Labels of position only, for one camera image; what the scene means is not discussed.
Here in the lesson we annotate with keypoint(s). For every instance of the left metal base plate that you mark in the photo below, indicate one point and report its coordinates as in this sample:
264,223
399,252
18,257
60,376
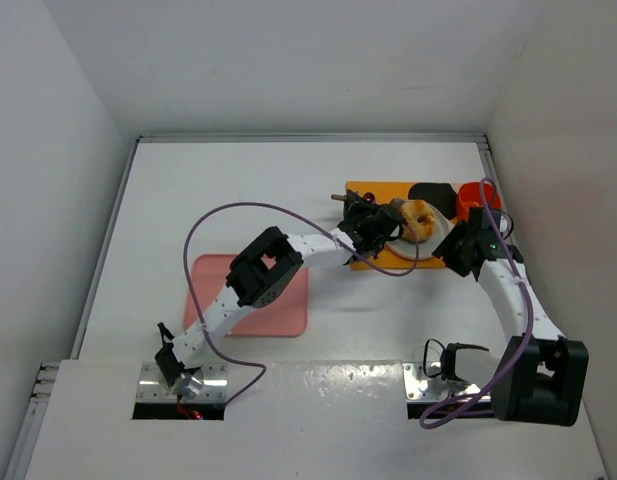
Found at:
206,385

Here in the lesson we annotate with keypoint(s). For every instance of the pink plastic tray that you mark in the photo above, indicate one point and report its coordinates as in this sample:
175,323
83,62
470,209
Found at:
286,317

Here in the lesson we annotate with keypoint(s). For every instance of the white ribbed plate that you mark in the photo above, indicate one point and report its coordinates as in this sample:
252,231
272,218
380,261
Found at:
422,250

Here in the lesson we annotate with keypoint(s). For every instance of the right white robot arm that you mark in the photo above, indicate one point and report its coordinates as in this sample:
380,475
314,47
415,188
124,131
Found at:
540,377

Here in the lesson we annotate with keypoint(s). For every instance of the black hexagonal coaster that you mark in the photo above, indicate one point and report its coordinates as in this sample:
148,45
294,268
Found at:
442,196

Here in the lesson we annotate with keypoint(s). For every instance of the metal base plate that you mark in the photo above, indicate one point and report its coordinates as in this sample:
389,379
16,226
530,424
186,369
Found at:
206,385
423,384

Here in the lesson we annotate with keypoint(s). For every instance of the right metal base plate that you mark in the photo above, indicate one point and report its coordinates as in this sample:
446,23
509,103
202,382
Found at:
423,384

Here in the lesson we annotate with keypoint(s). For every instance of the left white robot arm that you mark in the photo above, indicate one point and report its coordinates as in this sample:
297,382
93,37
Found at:
260,273

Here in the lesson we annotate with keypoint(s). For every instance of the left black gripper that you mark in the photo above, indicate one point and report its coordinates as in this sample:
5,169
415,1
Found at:
384,225

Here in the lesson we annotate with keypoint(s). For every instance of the aluminium table frame rail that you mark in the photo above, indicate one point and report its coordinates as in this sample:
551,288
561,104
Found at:
332,404

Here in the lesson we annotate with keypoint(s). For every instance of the round golden bread bun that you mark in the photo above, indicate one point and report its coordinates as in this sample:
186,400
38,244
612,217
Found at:
419,217

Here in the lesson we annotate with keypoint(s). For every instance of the orange cloth placemat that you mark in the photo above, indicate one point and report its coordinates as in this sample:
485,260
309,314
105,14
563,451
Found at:
384,192

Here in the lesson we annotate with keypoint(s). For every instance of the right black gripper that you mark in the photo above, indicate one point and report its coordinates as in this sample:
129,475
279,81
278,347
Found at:
461,251

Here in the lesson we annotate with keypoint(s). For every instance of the orange plastic cup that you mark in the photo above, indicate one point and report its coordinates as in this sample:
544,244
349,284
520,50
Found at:
469,195

